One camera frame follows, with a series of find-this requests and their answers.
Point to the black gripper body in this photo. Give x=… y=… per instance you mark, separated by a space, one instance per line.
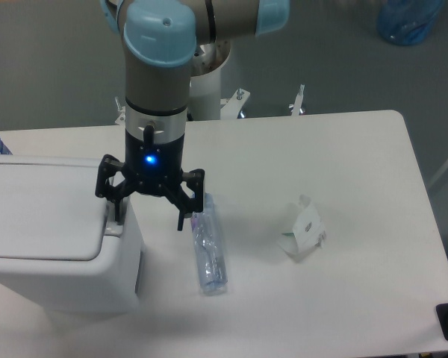
x=157 y=165

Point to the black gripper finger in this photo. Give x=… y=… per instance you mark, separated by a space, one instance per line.
x=187 y=193
x=114 y=183

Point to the white push-lid trash can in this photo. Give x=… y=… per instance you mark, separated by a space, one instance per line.
x=60 y=245

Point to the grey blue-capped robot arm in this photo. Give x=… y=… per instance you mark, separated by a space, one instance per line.
x=159 y=40

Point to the crushed clear plastic bottle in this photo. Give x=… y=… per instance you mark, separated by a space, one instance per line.
x=208 y=246

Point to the crumpled white paper packet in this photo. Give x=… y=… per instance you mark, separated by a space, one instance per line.
x=303 y=230

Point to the blue plastic bag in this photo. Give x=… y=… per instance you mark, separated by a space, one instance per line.
x=407 y=22

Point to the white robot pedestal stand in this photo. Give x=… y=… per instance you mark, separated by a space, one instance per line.
x=206 y=102

